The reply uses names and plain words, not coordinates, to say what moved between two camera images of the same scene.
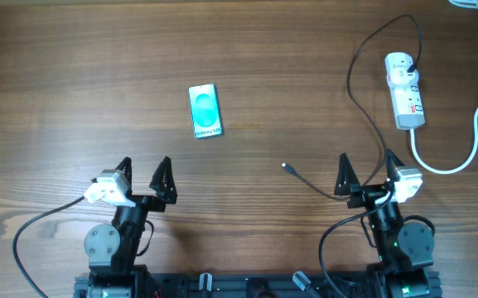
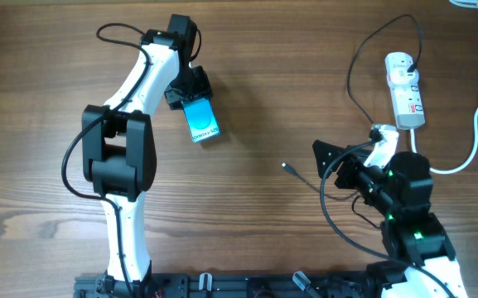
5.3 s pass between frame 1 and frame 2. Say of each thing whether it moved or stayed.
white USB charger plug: stayed
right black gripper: moved
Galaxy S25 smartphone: moved
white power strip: stayed
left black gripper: moved
